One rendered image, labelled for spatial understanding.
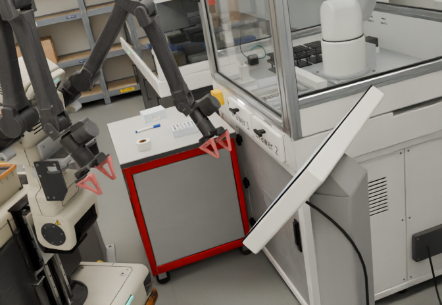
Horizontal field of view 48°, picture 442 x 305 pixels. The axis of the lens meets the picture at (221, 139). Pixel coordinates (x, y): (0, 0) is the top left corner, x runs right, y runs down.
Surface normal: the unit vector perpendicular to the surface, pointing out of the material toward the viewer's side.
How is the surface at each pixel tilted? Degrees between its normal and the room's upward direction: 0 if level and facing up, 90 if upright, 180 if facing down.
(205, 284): 0
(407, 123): 90
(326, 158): 40
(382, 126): 90
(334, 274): 90
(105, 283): 0
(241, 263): 0
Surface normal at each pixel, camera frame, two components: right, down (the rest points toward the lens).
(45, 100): -0.23, 0.29
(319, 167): 0.42, -0.65
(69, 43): 0.25, 0.34
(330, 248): -0.50, 0.42
